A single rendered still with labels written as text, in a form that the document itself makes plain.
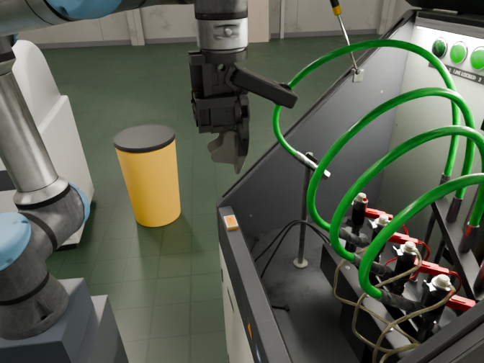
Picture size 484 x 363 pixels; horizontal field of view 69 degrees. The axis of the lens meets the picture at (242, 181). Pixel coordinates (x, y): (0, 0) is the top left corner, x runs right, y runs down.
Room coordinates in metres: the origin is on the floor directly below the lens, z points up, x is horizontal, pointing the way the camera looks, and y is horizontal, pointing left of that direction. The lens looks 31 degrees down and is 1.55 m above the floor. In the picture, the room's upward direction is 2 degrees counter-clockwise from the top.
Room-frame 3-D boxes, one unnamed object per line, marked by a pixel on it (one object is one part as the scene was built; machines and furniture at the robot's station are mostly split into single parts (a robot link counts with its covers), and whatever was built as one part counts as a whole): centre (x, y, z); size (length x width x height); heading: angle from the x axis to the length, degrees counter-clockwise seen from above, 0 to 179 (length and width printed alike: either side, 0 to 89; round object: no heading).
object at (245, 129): (0.53, 0.00, 1.33); 0.05 x 0.02 x 0.09; 13
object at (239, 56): (0.55, 0.03, 1.39); 0.09 x 0.08 x 0.12; 103
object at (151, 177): (2.16, 0.63, 0.31); 0.40 x 0.40 x 0.63
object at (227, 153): (0.54, 0.02, 1.28); 0.06 x 0.03 x 0.09; 103
